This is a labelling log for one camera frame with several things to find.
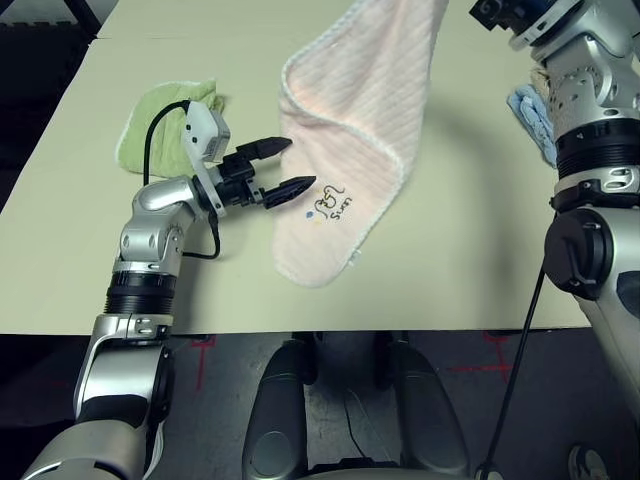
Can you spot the pink towel with swan embroidery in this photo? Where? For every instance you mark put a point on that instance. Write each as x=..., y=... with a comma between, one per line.
x=350, y=100

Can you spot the grey robot leg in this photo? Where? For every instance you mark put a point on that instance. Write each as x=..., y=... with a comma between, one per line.
x=277, y=400
x=430, y=400

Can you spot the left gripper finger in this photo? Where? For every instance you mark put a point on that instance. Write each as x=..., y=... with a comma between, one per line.
x=265, y=148
x=290, y=190

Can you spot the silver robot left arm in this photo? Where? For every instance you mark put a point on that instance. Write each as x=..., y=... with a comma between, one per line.
x=155, y=197

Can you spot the light blue folded towel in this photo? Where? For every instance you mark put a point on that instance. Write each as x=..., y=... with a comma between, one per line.
x=530, y=110

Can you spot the grey robot left leg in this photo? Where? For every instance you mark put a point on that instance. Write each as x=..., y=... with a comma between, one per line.
x=277, y=400

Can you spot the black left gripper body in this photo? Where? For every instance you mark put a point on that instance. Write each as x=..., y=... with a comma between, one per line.
x=237, y=182

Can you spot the grey white bystander sneaker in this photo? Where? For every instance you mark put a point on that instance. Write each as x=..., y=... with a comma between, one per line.
x=587, y=465

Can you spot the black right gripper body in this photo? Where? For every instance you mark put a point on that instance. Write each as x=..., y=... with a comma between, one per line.
x=500, y=15

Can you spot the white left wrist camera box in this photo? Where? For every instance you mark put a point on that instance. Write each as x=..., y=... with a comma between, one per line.
x=200, y=125

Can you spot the robot pelvis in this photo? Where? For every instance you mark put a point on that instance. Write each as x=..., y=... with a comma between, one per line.
x=350, y=467

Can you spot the grey robot right leg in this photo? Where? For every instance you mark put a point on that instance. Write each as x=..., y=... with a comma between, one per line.
x=430, y=400

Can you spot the black foam floor mat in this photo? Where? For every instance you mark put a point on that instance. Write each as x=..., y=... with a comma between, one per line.
x=30, y=100

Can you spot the green folded towel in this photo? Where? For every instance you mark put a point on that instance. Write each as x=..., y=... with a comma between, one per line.
x=150, y=115

